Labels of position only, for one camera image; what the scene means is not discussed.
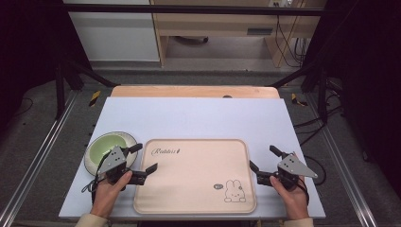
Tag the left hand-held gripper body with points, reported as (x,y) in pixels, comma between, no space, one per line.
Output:
(115,160)

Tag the green and white bowl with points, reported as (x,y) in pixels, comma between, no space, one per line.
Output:
(101,148)

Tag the black curtain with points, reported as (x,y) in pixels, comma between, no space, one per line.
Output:
(369,78)
(28,47)

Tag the light wooden table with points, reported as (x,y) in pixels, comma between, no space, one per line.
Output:
(189,91)

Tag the black metal stand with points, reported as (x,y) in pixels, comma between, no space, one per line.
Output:
(321,91)
(60,85)

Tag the white power strip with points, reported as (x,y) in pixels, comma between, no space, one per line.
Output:
(281,3)

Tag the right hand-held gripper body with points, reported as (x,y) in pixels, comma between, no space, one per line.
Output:
(291,168)

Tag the aluminium floor rail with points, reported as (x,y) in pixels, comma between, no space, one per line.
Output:
(41,151)
(343,170)

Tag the person's left hand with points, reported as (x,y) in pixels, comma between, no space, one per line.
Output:
(108,194)

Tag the yellow and black tape strip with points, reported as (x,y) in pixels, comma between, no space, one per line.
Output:
(294,98)
(94,98)

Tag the beige tray with rabbit print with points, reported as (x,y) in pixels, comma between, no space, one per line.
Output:
(192,179)

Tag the person's right hand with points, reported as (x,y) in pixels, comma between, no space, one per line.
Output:
(292,199)

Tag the white cabinet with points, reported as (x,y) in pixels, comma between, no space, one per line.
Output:
(116,34)

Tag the dark object under desk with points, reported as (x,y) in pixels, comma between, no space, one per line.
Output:
(192,40)

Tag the wooden desk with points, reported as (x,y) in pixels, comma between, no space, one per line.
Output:
(214,25)

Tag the black horizontal frame bar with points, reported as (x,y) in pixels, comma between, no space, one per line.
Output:
(189,9)

